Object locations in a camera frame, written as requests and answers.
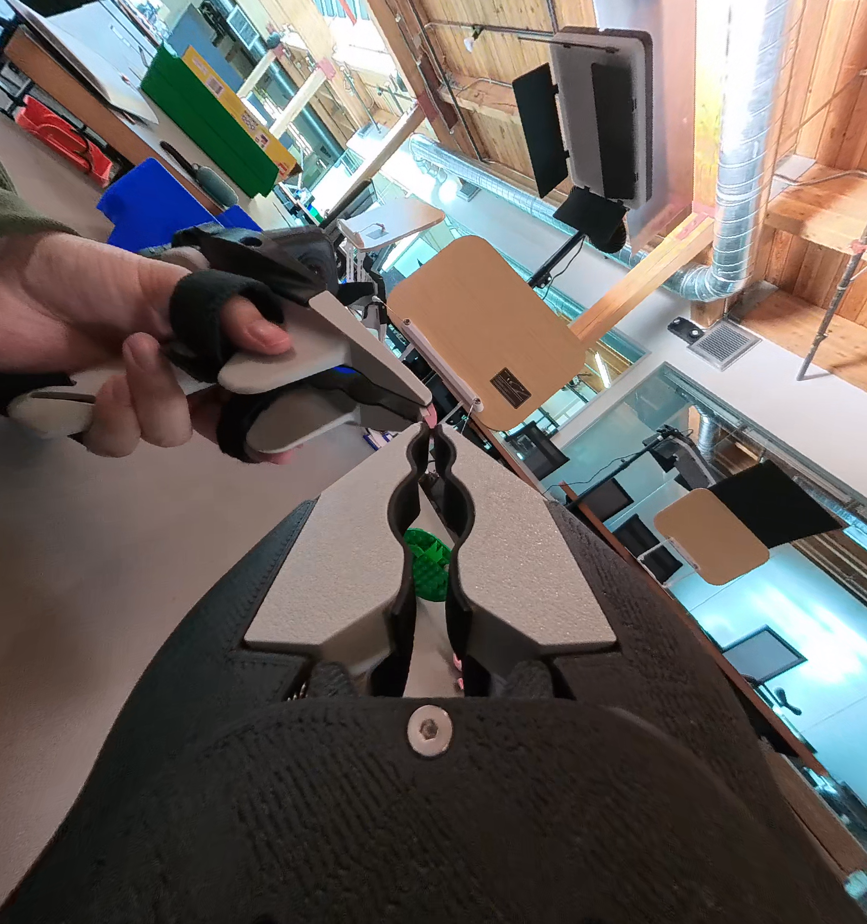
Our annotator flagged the black light stand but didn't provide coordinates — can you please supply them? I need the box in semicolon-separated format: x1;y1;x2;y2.
526;231;587;291

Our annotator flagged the wall vent grille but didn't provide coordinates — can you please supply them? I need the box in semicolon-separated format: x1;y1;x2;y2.
688;320;761;371

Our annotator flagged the green plastic bin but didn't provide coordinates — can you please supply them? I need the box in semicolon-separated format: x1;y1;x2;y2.
141;45;279;197

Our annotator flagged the person's left hand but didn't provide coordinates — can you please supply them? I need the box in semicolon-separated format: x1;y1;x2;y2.
0;232;295;461

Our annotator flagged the yellow cardboard box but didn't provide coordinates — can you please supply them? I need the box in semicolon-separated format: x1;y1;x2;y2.
181;47;299;176

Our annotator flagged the blue plastic bin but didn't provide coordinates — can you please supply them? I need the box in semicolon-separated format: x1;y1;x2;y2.
96;159;261;254

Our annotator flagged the person's left forearm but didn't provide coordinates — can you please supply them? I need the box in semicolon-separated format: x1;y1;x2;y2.
0;130;81;254

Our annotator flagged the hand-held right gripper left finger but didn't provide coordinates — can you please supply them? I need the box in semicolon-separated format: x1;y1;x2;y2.
243;424;432;697

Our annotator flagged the wooden post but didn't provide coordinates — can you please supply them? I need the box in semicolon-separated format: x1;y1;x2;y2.
569;215;717;344

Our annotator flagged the grey table with wooden edge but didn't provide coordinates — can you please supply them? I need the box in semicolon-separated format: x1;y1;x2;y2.
4;0;225;214

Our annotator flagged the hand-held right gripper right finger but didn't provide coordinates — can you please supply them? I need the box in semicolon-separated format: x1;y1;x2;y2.
432;424;618;697

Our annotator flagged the black cloth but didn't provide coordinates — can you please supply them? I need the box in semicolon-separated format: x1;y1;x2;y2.
708;461;846;550

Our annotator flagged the green lego baseplate model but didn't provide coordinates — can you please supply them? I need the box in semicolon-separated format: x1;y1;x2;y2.
403;528;455;602

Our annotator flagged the silver ribbed duct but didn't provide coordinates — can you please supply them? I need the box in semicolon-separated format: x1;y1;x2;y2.
408;0;791;304

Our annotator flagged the black monitor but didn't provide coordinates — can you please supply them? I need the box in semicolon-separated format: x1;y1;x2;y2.
722;627;806;683
509;422;572;479
581;478;633;522

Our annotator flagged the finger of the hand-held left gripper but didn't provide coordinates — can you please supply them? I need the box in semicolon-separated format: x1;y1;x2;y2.
354;403;430;438
308;289;434;418

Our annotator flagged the teal handheld tool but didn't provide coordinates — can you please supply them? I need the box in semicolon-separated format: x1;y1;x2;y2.
161;141;240;208

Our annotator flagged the white paper stack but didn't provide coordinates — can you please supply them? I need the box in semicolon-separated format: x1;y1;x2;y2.
25;0;160;124

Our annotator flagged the studio light panel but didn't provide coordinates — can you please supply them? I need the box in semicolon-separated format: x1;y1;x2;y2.
511;27;656;255

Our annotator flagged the red plastic bin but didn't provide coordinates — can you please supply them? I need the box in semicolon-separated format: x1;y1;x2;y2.
15;96;113;185

